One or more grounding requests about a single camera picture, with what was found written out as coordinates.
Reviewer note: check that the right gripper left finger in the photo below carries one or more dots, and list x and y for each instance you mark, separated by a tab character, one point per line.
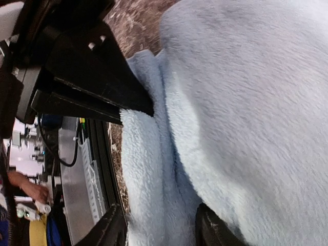
110	230

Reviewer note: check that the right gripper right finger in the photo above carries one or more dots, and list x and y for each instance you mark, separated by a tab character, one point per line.
210	230

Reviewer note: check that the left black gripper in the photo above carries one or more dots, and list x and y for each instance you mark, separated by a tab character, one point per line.
70	64

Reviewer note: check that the light blue towel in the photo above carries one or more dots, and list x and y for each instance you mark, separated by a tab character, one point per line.
240	124

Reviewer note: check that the bystander hand in background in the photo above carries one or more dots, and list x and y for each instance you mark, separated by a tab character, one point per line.
36	191

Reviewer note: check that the white slotted cable duct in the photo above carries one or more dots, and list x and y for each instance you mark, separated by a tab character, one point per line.
95	195

